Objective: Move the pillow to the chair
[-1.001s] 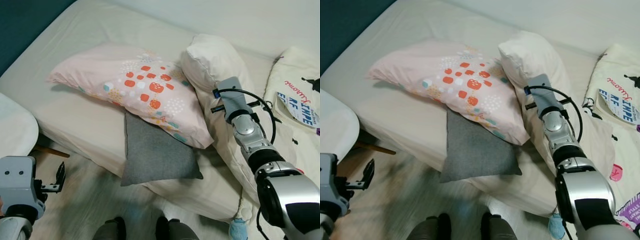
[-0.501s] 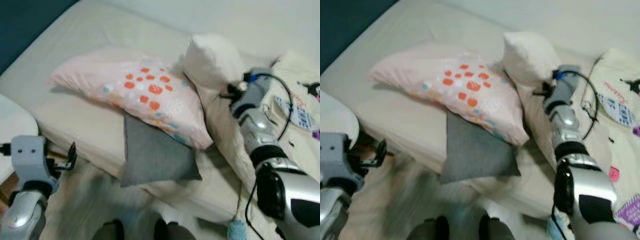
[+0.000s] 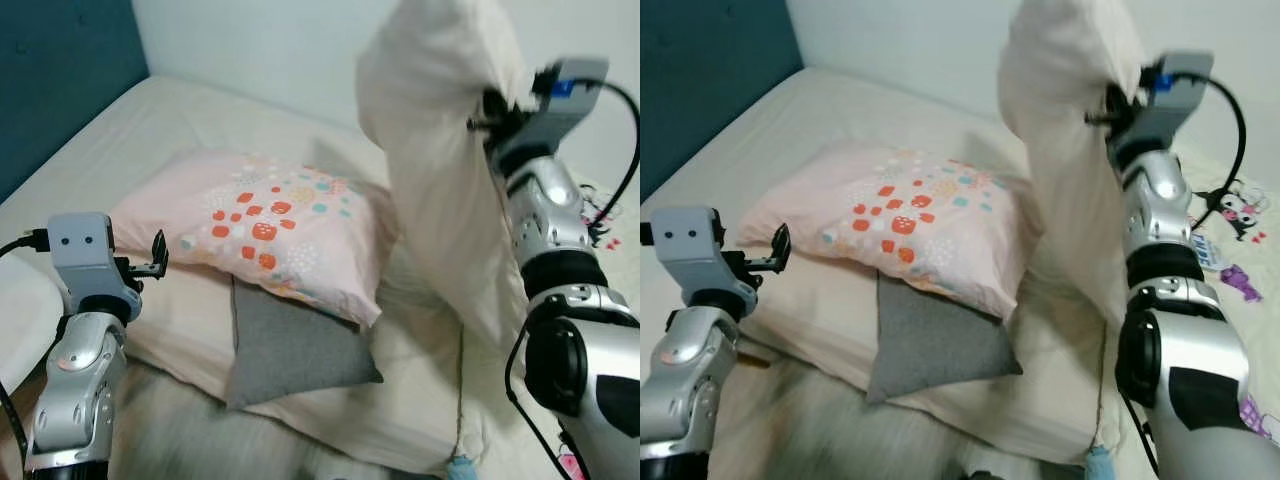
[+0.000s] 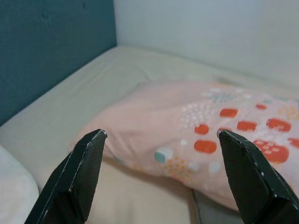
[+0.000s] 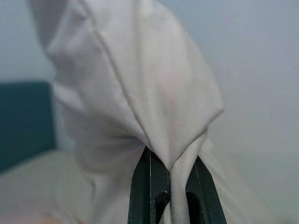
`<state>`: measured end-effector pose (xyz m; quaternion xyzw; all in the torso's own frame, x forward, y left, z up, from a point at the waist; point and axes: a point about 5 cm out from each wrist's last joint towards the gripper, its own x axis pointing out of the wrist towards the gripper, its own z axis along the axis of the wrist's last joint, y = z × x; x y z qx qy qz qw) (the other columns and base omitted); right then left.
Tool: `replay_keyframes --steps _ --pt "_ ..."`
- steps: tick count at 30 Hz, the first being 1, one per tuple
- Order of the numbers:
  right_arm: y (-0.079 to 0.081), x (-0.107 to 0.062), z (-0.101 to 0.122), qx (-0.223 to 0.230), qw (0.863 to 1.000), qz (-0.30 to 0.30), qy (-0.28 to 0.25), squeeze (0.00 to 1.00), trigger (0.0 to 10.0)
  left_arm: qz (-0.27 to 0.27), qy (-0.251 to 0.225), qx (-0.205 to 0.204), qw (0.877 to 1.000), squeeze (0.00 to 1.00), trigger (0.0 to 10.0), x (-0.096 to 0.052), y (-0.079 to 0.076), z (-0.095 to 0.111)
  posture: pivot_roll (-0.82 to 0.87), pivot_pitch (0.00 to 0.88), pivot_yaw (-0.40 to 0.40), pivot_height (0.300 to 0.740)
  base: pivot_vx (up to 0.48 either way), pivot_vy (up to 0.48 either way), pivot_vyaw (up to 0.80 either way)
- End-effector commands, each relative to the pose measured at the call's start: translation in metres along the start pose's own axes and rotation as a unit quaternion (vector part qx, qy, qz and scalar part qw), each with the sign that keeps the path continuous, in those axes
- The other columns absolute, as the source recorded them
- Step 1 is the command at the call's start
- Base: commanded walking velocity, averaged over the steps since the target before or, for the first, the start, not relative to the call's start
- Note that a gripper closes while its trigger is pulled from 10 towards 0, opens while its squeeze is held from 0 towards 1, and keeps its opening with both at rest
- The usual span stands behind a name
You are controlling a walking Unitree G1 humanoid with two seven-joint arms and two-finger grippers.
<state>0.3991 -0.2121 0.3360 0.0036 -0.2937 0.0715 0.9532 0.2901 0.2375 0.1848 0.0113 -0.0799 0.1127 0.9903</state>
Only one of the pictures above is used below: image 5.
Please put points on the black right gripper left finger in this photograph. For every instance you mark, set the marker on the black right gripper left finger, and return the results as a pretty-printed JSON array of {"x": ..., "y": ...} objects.
[{"x": 144, "y": 186}]

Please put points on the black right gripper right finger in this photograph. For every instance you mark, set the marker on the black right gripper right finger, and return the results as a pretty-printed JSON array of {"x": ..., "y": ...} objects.
[{"x": 205, "y": 191}]

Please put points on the white pillow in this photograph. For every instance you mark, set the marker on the white pillow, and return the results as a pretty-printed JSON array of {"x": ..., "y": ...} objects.
[{"x": 140, "y": 93}]

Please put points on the white bed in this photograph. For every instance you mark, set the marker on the white bed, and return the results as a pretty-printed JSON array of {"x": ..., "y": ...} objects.
[{"x": 35, "y": 186}]

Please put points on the teal headboard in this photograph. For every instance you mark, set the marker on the teal headboard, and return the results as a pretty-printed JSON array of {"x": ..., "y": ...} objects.
[{"x": 25, "y": 126}]

